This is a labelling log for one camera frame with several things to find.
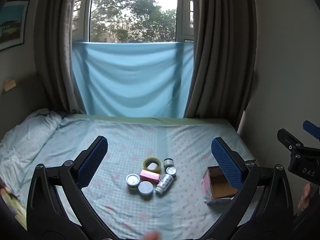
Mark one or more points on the window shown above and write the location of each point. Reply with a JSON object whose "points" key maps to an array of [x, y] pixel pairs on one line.
{"points": [[130, 10]]}

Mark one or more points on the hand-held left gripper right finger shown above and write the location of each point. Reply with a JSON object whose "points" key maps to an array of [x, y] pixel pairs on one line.
{"points": [[226, 166]]}

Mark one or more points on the green jar white lid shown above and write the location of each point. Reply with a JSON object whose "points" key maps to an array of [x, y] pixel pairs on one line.
{"points": [[132, 181]]}

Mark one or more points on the wall poster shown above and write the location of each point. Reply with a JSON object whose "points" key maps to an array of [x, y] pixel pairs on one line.
{"points": [[12, 25]]}

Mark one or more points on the small tan wall fixture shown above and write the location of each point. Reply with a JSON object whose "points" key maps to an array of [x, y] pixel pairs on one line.
{"points": [[10, 84]]}

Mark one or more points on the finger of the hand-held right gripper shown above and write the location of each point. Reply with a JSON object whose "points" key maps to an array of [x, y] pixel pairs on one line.
{"points": [[287, 140], [312, 128]]}

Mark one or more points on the pink box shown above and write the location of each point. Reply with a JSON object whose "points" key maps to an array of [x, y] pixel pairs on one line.
{"points": [[149, 176]]}

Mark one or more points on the beige curtain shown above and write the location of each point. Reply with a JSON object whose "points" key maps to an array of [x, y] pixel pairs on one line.
{"points": [[220, 55], [57, 55]]}

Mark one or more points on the white jar dark lid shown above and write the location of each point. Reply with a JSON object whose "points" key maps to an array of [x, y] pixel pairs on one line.
{"points": [[168, 163]]}

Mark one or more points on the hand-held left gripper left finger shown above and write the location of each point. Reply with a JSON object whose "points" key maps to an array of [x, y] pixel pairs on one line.
{"points": [[92, 163]]}

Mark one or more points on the red and silver jar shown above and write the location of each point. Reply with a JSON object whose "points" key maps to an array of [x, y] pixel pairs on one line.
{"points": [[171, 171]]}

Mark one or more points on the left beige curtain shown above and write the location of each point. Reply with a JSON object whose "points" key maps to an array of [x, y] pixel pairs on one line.
{"points": [[57, 55]]}

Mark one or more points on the round jar grey lid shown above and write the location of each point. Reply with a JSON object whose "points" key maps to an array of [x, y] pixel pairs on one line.
{"points": [[145, 188]]}

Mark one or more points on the cardboard box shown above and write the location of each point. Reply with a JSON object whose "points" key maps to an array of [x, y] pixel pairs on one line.
{"points": [[218, 188]]}

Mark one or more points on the right beige curtain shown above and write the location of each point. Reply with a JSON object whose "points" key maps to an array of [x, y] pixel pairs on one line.
{"points": [[220, 55]]}

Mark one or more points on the yellowish book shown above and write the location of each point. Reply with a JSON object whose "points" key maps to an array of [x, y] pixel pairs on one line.
{"points": [[12, 205]]}

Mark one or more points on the light blue cloth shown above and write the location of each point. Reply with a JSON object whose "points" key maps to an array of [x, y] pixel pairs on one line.
{"points": [[130, 80]]}

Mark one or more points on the small white eraser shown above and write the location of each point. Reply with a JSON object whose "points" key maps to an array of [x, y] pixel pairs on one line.
{"points": [[151, 166]]}

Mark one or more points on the white pill bottle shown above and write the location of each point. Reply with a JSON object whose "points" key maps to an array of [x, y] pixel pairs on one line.
{"points": [[164, 183]]}

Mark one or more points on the yellow tape roll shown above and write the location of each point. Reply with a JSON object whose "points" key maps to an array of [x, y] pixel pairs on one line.
{"points": [[145, 161]]}

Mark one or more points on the crumpled light quilt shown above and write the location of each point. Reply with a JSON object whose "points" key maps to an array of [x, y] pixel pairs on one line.
{"points": [[22, 140]]}

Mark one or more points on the person's right hand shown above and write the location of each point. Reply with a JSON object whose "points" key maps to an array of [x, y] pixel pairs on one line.
{"points": [[303, 197]]}

